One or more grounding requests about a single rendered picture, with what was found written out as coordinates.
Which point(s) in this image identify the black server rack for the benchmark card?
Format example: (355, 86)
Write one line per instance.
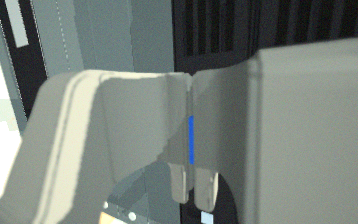
(42, 38)

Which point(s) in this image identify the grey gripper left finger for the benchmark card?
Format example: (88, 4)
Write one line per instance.
(87, 131)

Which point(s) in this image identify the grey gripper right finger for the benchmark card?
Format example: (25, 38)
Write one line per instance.
(282, 130)

